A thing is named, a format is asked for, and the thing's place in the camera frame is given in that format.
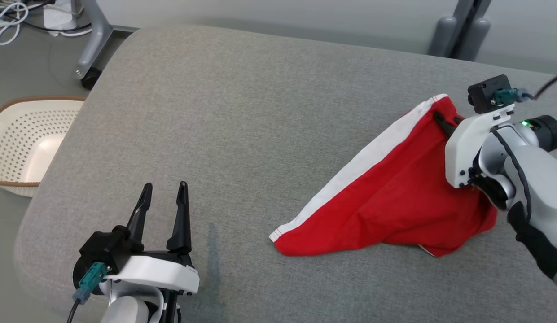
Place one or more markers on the grey partition post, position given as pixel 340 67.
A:
pixel 462 22

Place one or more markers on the red white striped shorts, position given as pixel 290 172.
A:
pixel 395 202

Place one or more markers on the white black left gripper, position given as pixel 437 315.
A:
pixel 157 271

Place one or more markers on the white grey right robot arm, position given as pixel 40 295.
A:
pixel 538 179

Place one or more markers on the white box on floor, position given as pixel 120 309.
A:
pixel 58 15

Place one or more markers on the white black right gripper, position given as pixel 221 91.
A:
pixel 462 148

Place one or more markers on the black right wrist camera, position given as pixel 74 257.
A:
pixel 487 92

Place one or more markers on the grey cylinder post foot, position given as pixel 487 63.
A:
pixel 442 36
pixel 478 39

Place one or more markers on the grey desk leg with caster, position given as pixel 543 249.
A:
pixel 96 40

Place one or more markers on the cream perforated laundry basket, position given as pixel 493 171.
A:
pixel 22 134

